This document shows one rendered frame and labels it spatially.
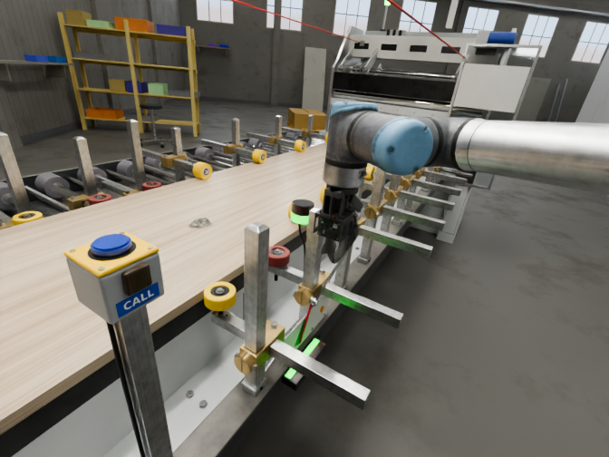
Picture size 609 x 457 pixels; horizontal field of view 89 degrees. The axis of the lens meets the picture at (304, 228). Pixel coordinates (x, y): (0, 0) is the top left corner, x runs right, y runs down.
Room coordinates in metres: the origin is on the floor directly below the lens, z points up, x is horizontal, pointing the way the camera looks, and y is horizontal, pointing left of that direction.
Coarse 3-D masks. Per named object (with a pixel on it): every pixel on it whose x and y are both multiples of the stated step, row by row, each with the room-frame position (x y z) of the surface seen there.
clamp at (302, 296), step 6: (324, 276) 0.79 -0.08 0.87; (318, 282) 0.76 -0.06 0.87; (324, 282) 0.77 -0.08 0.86; (300, 288) 0.73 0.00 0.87; (306, 288) 0.72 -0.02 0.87; (318, 288) 0.74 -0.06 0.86; (300, 294) 0.71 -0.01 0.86; (306, 294) 0.70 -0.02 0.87; (312, 294) 0.71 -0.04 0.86; (300, 300) 0.71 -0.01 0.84; (306, 300) 0.70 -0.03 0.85
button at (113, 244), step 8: (96, 240) 0.30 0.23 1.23; (104, 240) 0.30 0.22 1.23; (112, 240) 0.30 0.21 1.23; (120, 240) 0.30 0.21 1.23; (128, 240) 0.30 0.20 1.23; (96, 248) 0.28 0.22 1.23; (104, 248) 0.28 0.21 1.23; (112, 248) 0.29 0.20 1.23; (120, 248) 0.29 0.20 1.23; (128, 248) 0.30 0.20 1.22; (104, 256) 0.28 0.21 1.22; (112, 256) 0.28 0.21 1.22
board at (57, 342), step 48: (144, 192) 1.25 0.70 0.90; (192, 192) 1.30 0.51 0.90; (240, 192) 1.36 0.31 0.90; (288, 192) 1.42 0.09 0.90; (0, 240) 0.77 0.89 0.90; (48, 240) 0.80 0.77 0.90; (144, 240) 0.85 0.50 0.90; (192, 240) 0.88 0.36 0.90; (240, 240) 0.91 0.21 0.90; (288, 240) 0.98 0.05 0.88; (0, 288) 0.57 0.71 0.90; (48, 288) 0.59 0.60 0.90; (192, 288) 0.64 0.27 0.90; (0, 336) 0.44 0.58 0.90; (48, 336) 0.45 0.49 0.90; (96, 336) 0.46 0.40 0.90; (0, 384) 0.34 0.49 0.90; (48, 384) 0.35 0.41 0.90; (0, 432) 0.28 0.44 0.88
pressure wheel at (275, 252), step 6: (276, 246) 0.88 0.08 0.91; (270, 252) 0.85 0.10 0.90; (276, 252) 0.84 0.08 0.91; (282, 252) 0.85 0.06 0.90; (288, 252) 0.85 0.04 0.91; (270, 258) 0.82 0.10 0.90; (276, 258) 0.81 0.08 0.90; (282, 258) 0.82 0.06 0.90; (288, 258) 0.84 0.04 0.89; (270, 264) 0.82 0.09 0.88; (276, 264) 0.81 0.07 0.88; (282, 264) 0.82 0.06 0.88; (276, 276) 0.85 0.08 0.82
